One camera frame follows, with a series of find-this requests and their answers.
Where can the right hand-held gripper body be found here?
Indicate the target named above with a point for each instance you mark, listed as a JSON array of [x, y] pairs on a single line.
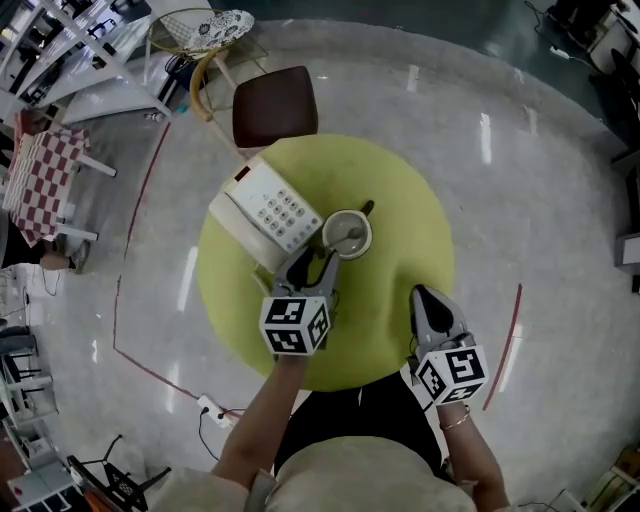
[[450, 372]]

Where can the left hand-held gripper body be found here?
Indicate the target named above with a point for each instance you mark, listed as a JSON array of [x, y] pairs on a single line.
[[290, 325]]

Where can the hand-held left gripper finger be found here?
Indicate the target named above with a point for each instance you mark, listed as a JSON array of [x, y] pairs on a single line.
[[332, 275], [287, 270]]

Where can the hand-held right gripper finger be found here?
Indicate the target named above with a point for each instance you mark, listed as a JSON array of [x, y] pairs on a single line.
[[418, 315], [457, 320]]

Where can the cream and brown cup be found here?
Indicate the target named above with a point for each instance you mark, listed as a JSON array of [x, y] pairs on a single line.
[[345, 220]]

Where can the person's right forearm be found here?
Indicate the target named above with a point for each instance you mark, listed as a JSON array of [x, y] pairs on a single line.
[[470, 450]]

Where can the person's left forearm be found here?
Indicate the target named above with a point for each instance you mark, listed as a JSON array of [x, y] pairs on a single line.
[[255, 425]]

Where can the white desk telephone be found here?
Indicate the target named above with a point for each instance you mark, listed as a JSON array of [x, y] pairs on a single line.
[[260, 200]]

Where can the person's black trousers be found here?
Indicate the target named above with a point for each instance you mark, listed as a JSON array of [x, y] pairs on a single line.
[[360, 420]]

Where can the round yellow-green table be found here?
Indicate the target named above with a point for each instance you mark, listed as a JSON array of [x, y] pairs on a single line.
[[380, 175]]

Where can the white power strip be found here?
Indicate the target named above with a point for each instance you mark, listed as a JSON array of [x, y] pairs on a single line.
[[560, 51], [215, 411]]

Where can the person's beige shirt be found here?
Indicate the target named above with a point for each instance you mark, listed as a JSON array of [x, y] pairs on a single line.
[[360, 475]]

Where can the brown cushioned stool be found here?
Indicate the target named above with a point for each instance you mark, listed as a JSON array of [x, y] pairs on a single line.
[[275, 105]]

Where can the grey low cabinet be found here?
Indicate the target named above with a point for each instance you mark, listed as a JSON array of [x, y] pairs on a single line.
[[630, 250]]

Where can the small plastic bottle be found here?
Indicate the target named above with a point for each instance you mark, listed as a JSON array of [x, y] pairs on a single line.
[[154, 117]]

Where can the black waste bin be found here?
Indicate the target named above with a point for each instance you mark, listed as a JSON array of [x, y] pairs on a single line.
[[177, 80]]

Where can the black metal rack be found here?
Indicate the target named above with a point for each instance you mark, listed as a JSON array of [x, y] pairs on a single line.
[[117, 482]]

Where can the red checkered cloth table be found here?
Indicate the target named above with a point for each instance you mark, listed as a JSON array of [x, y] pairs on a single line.
[[42, 175]]

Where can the grey metal rack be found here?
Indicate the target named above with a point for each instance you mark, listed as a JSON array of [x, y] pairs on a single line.
[[20, 345]]

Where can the white metal shelving unit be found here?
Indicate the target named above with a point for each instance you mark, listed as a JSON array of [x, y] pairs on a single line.
[[100, 60]]

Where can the black office chair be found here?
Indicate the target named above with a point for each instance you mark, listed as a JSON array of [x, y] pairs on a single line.
[[622, 85]]

